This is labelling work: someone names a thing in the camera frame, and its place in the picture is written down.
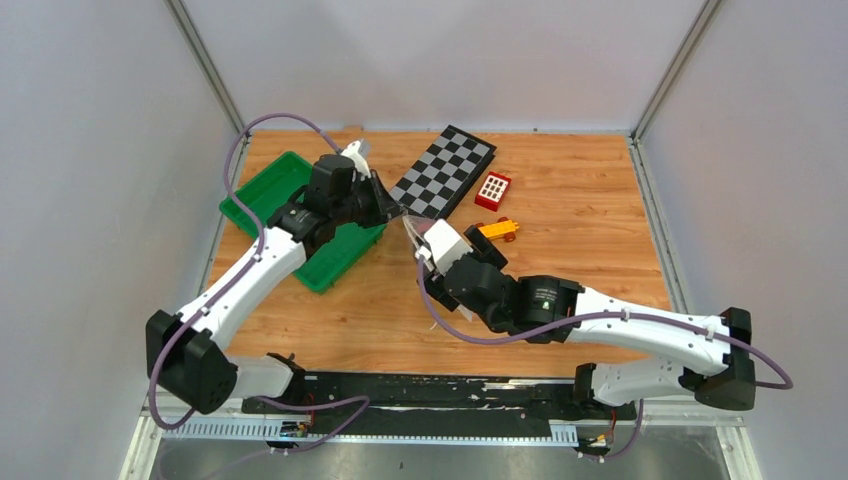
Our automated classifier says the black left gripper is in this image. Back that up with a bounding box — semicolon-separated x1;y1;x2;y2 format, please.
333;170;407;229

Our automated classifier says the clear zip top bag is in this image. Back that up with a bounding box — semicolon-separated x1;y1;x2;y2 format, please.
402;214;436;249

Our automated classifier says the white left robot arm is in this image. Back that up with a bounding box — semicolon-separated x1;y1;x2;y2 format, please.
145;149;402;414

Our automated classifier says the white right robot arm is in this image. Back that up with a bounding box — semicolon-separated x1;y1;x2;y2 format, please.
407;219;757;418

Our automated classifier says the yellow toy block car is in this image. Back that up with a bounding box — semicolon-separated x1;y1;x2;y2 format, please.
475;217;520;242

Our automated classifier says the black grey checkerboard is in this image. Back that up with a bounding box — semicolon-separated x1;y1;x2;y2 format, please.
389;125;497;219

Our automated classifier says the red white toy block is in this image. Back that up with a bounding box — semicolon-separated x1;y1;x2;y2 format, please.
474;171;512;212

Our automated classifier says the green plastic tray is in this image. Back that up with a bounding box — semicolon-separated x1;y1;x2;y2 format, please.
235;151;386;294

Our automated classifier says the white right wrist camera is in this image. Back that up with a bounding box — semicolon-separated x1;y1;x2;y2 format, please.
416;219;472;275

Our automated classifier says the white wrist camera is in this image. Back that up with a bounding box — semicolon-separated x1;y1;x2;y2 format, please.
341;138;371;178
416;219;472;275

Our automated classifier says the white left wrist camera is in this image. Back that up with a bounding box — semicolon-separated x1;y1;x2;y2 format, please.
341;138;371;178

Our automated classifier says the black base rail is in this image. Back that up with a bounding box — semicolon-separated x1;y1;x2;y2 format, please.
283;371;637;438

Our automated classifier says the white slotted cable duct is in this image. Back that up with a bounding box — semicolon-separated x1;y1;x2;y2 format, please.
162;417;580;448

